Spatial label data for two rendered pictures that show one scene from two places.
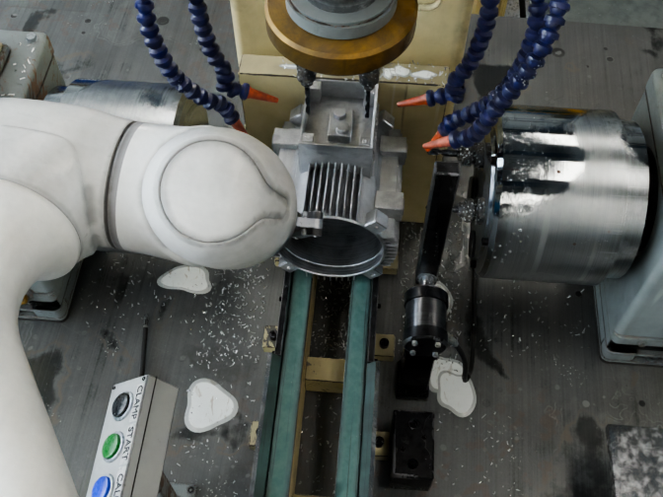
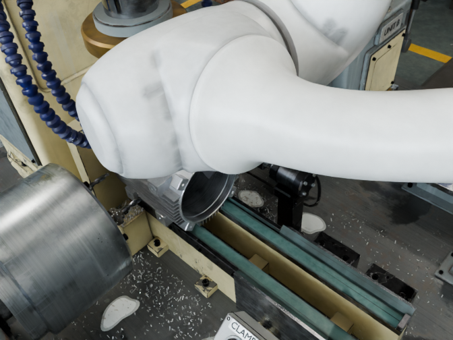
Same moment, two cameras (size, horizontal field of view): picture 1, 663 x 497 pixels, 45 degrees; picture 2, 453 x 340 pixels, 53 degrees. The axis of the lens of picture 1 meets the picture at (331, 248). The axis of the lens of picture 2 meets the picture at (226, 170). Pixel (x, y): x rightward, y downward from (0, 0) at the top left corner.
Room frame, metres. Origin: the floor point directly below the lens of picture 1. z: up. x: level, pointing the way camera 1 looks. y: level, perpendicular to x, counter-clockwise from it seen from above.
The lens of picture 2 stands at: (0.16, 0.45, 1.69)
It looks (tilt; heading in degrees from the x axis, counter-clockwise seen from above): 45 degrees down; 312
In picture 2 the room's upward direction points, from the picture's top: 5 degrees counter-clockwise
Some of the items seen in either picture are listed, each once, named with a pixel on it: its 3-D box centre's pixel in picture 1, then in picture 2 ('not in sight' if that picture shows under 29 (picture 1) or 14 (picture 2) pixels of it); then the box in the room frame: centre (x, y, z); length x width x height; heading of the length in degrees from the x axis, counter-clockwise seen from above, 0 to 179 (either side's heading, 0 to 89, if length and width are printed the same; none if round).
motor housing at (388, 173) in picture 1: (336, 191); (176, 166); (0.70, -0.01, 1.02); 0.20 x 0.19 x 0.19; 175
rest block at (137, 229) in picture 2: not in sight; (129, 226); (0.78, 0.10, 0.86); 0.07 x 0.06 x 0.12; 85
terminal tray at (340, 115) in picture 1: (338, 129); not in sight; (0.74, -0.01, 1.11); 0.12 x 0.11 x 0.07; 175
